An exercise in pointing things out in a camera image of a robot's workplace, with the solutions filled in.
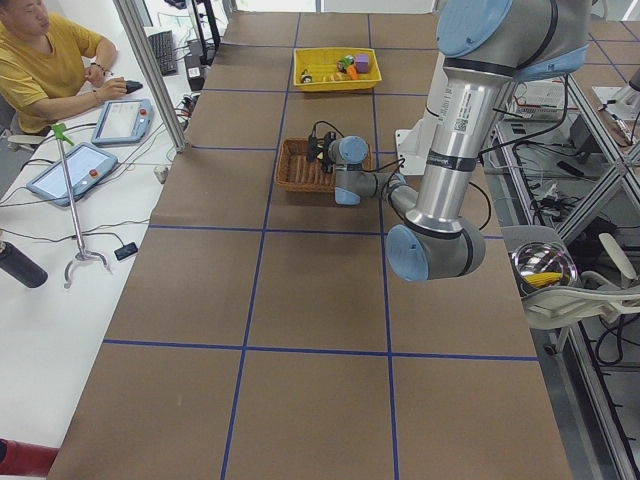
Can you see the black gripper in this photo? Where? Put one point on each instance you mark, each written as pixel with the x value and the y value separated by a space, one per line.
pixel 327 161

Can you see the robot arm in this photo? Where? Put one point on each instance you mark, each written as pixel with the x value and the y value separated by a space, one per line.
pixel 486 45

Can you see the brown wicker basket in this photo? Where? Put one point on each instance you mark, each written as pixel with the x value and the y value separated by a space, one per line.
pixel 295 173

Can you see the yellow woven tray basket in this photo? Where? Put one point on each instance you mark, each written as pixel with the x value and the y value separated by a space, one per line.
pixel 319 62

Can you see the toy croissant bread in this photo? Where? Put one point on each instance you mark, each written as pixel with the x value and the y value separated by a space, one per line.
pixel 335 77

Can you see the toy panda figurine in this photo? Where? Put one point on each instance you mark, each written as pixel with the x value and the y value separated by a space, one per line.
pixel 306 78

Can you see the orange toy carrot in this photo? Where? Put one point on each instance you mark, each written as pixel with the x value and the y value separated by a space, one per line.
pixel 352 72

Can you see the purple foam block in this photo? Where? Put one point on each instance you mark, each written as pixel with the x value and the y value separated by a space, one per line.
pixel 362 63

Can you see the black power strip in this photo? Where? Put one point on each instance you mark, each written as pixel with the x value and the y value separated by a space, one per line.
pixel 186 107

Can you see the black box with label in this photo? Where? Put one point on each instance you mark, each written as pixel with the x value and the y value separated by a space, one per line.
pixel 196 70

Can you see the black keyboard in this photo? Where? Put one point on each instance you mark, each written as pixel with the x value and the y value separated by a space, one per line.
pixel 162 46

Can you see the black computer mouse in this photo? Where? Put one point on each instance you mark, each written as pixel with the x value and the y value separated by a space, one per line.
pixel 132 86

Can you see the teach pendant far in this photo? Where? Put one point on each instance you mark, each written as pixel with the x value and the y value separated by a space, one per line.
pixel 122 122

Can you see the teach pendant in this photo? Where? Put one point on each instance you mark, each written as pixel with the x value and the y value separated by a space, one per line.
pixel 122 122
pixel 87 165

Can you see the small black device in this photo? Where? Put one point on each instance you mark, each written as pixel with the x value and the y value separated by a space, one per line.
pixel 126 251

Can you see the steel bowl with corn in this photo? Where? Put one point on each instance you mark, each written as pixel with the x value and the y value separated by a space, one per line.
pixel 538 265

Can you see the teach pendant near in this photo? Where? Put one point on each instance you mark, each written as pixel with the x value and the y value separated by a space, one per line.
pixel 87 165

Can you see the man in yellow shirt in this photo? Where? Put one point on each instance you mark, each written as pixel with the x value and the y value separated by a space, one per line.
pixel 51 67

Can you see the black thermos bottle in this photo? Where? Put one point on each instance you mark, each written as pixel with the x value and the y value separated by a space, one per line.
pixel 21 267

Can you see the red cylinder roll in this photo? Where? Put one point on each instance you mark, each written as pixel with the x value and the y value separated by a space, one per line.
pixel 26 459

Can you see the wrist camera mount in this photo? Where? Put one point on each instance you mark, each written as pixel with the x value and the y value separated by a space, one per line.
pixel 317 147

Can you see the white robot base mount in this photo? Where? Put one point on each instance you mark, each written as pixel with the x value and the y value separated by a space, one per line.
pixel 428 144

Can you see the aluminium frame post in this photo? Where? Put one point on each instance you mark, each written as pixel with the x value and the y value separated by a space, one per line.
pixel 132 23

